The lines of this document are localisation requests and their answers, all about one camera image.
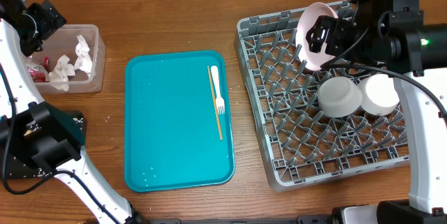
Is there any foil snack wrapper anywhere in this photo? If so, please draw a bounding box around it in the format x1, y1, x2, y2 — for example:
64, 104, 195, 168
25, 56, 50, 82

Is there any white tissue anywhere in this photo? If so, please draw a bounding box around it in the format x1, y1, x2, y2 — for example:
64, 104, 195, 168
48, 35, 93, 82

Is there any white bowl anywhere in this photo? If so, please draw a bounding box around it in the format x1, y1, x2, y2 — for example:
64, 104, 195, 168
358, 74, 400, 116

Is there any pink round plate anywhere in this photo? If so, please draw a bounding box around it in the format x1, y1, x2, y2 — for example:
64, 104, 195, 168
295, 2, 338, 71

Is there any grey bowl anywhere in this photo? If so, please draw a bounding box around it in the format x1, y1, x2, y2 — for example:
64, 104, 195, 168
317, 77, 362, 118

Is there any white plastic fork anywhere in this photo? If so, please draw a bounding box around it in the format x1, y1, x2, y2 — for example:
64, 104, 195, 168
210, 66, 225, 114

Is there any wooden chopstick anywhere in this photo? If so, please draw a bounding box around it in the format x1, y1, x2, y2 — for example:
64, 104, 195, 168
207, 66, 223, 141

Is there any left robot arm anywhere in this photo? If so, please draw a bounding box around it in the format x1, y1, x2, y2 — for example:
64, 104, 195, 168
1, 0, 146, 223

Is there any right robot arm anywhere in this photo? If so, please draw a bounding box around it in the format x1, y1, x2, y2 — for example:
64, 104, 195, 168
306, 0, 446, 223

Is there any grey plastic dishwasher rack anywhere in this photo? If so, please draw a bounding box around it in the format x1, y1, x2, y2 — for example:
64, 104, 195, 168
235, 8, 409, 192

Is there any clear plastic bin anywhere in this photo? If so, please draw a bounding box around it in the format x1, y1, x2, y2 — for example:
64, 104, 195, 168
31, 24, 106, 94

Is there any black plastic tray bin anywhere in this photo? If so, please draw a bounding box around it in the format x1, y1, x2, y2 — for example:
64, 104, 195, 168
7, 111, 87, 179

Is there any pile of rice and peanuts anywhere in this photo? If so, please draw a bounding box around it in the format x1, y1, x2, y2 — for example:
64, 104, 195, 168
17, 116, 87, 178

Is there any teal plastic serving tray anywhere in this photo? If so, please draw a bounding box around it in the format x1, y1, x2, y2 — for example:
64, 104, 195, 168
124, 50, 235, 193

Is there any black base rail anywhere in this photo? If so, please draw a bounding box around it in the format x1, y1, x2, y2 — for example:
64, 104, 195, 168
147, 214, 337, 224

